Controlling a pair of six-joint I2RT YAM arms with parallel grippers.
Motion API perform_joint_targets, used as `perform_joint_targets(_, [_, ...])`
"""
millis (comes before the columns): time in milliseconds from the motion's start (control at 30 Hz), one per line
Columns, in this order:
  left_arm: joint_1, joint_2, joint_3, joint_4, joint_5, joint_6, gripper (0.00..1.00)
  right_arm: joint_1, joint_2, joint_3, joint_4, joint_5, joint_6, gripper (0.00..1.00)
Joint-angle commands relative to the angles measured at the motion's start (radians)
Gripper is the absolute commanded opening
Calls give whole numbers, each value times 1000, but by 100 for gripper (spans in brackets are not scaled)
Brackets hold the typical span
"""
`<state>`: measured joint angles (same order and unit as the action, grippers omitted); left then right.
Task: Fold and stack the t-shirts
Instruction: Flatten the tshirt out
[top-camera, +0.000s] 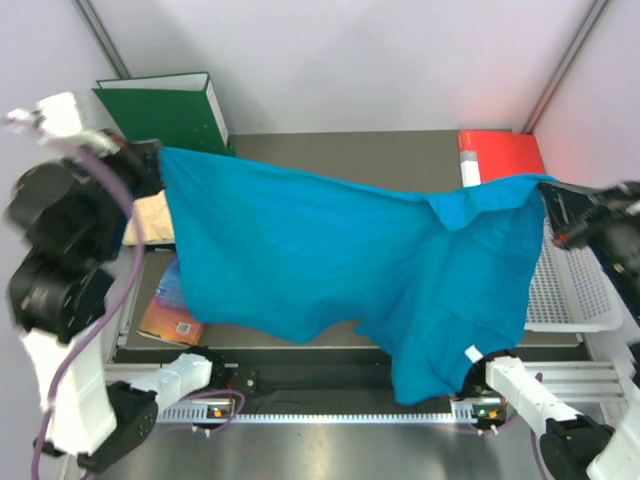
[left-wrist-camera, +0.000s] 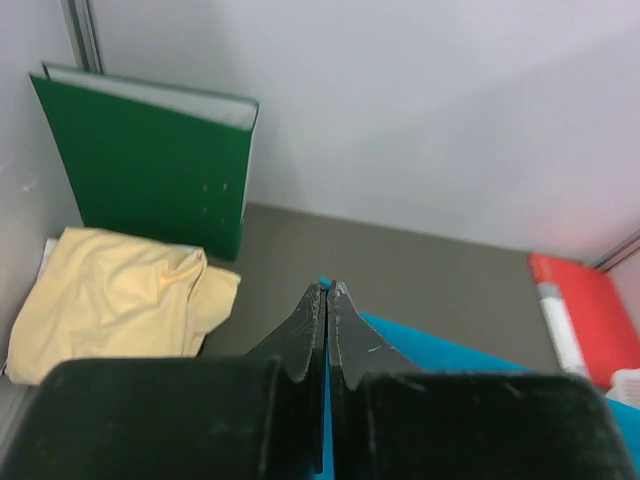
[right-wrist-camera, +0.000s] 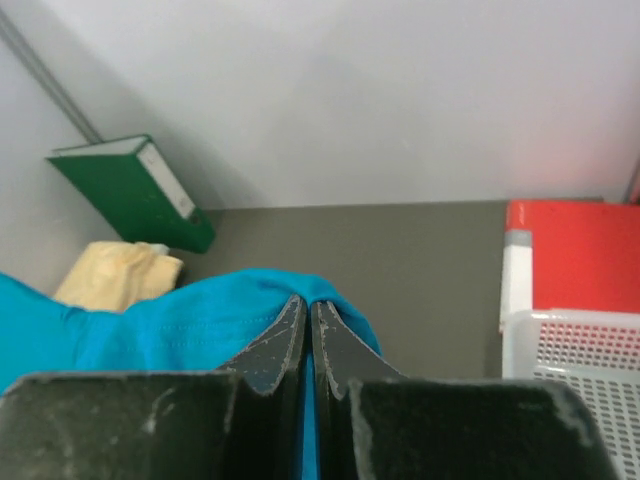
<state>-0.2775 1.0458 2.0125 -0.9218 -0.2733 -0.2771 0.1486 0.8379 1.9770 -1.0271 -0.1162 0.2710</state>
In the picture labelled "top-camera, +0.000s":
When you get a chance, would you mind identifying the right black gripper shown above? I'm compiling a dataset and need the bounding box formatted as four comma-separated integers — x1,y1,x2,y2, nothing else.
534,172,640,321

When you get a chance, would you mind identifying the blue t shirt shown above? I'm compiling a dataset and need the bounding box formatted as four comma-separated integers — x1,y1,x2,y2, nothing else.
161,148,545,406

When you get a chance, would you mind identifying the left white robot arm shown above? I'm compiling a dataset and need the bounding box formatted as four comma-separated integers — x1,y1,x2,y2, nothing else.
5,92,227,475

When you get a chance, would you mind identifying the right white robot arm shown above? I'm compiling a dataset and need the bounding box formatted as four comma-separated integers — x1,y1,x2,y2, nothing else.
463,181,639,479

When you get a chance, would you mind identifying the folded cream t shirt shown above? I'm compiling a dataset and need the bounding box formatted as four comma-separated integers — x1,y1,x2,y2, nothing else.
134,191,175,245

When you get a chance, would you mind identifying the white plastic basket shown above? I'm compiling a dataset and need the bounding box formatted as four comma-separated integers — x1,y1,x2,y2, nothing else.
525,223,622,333

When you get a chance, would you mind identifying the red folder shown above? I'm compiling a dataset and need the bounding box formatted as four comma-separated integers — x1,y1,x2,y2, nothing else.
458,130,546,187

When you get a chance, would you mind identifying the colourful book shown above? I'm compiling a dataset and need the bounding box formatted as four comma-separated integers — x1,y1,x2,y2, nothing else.
137,257,204,346

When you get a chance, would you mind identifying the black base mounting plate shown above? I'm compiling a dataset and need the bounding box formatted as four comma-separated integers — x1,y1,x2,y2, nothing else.
207,363,394,398

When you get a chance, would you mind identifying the green ring binder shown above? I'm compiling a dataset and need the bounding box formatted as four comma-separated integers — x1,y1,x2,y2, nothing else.
93,72,235,156

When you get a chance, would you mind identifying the aluminium rail frame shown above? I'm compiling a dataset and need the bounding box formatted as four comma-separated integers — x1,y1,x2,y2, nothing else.
102,362,627,401

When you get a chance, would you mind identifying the white slotted cable duct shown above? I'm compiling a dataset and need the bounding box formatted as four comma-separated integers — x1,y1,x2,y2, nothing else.
157,401,506,427

